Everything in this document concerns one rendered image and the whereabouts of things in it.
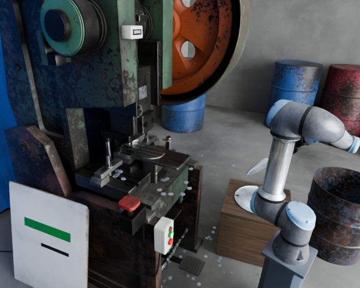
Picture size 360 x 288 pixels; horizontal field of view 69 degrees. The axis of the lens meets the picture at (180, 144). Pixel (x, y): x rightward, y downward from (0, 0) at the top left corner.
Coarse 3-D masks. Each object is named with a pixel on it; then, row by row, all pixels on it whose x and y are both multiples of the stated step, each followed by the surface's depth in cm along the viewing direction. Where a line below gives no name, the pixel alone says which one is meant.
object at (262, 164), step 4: (264, 160) 157; (256, 164) 158; (260, 164) 161; (264, 164) 172; (252, 168) 160; (256, 168) 166; (260, 168) 174; (264, 168) 182; (248, 172) 165; (252, 172) 171; (256, 172) 179
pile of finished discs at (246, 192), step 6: (246, 186) 177; (252, 186) 178; (240, 192) 171; (246, 192) 172; (252, 192) 172; (240, 198) 165; (246, 198) 166; (240, 204) 160; (246, 204) 161; (246, 210) 155
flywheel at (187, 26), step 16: (176, 0) 129; (208, 0) 123; (224, 0) 117; (176, 16) 130; (192, 16) 129; (208, 16) 126; (224, 16) 119; (176, 32) 133; (192, 32) 132; (208, 32) 128; (224, 32) 122; (176, 48) 138; (208, 48) 131; (224, 48) 125; (176, 64) 142; (192, 64) 138; (208, 64) 131; (176, 80) 145; (192, 80) 138; (208, 80) 140
